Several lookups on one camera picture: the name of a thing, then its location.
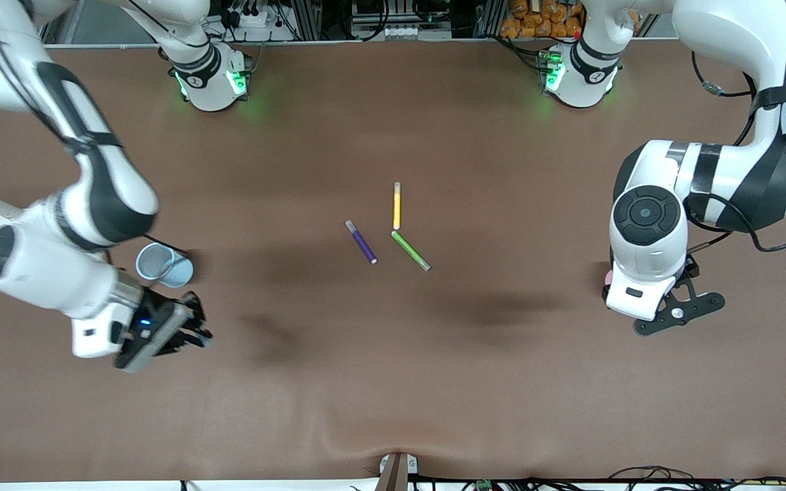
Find light blue mesh cup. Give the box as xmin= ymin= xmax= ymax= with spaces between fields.
xmin=136 ymin=242 xmax=194 ymax=288

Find purple marker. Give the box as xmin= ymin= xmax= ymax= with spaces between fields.
xmin=345 ymin=220 xmax=378 ymax=265

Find brown table mat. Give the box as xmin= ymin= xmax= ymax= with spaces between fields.
xmin=0 ymin=38 xmax=786 ymax=485

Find green marker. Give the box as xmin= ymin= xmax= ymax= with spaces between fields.
xmin=391 ymin=230 xmax=431 ymax=272

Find white power strip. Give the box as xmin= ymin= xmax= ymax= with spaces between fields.
xmin=226 ymin=5 xmax=279 ymax=29

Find orange snack bags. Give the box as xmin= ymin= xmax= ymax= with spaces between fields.
xmin=500 ymin=0 xmax=583 ymax=39

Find white terminal block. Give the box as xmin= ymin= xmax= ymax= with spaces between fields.
xmin=381 ymin=25 xmax=454 ymax=40

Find black floor cable bundle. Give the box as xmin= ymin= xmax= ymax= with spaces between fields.
xmin=608 ymin=466 xmax=786 ymax=491

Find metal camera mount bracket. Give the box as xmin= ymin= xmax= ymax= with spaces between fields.
xmin=374 ymin=451 xmax=420 ymax=491

